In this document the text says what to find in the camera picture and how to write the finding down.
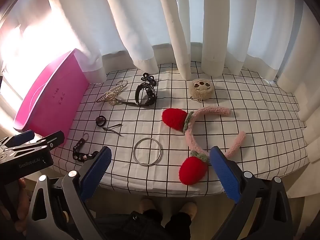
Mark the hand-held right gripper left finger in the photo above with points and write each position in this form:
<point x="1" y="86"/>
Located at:
<point x="100" y="165"/>

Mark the pink strawberry headband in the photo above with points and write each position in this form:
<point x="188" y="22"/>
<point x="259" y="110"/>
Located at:
<point x="193" y="171"/>

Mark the person's dark pants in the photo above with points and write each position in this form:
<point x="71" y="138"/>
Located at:
<point x="150" y="226"/>

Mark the person's left hand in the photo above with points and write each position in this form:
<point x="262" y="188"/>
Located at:
<point x="22" y="185"/>

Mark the beige slipper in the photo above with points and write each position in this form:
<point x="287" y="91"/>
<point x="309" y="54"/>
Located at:
<point x="147" y="205"/>
<point x="188" y="208"/>

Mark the pink plastic bin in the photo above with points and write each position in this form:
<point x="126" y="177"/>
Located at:
<point x="57" y="92"/>

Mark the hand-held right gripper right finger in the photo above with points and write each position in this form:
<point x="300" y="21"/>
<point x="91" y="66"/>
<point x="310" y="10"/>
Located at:
<point x="225" y="172"/>

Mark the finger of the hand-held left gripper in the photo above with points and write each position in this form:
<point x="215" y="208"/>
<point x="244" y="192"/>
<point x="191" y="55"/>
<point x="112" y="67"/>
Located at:
<point x="22" y="136"/>
<point x="53" y="140"/>

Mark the black wrist watch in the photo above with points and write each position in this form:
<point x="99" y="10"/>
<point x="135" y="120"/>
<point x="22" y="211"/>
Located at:
<point x="151" y="92"/>

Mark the white curtain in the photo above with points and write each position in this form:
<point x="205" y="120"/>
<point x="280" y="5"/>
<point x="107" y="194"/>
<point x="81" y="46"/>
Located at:
<point x="140" y="17"/>

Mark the gold hair clip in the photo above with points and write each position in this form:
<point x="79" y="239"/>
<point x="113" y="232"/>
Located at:
<point x="121" y="85"/>

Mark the silver bangle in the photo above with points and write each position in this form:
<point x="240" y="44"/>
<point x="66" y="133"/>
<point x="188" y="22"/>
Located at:
<point x="133" y="153"/>

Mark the silver tweezers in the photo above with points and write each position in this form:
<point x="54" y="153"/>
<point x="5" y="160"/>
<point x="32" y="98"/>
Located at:
<point x="111" y="129"/>

